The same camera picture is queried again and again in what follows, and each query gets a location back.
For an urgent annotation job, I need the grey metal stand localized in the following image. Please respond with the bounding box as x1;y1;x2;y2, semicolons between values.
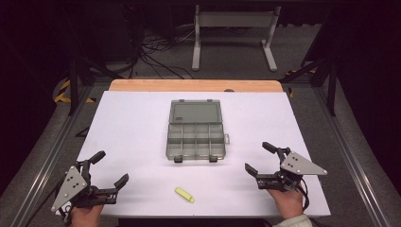
191;4;282;73

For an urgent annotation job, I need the person's right hand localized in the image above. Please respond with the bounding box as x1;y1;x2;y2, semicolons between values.
267;187;305;220

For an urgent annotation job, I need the grey metal frame rail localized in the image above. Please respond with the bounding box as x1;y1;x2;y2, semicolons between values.
314;85;395;227
9;84;93;227

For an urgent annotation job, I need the black metal stand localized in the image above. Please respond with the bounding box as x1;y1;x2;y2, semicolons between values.
278;56;340;117
61;6;125;116

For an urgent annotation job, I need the white table mat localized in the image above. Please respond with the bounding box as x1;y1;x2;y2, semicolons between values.
56;91;332;219

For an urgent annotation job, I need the grey transparent compartment box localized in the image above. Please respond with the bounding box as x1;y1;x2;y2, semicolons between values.
166;98;231;164

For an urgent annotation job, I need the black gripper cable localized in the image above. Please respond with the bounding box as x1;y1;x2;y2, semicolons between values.
295;177;311;212

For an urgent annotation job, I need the small yellow stick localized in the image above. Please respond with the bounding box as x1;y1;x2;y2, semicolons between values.
174;186;196;204

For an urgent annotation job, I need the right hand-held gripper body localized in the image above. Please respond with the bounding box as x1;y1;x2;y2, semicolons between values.
255;147;328;193

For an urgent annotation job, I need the person's left hand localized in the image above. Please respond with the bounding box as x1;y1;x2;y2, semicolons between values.
71;203;104;227

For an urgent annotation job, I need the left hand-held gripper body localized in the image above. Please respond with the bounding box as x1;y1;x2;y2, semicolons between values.
50;160;118;219

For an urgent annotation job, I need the bundle of black floor cables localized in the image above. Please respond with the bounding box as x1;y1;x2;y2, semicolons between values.
126;23;197;80

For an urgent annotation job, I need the yellow black hazard tape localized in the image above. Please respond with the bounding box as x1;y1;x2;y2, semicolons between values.
53;79;96;104

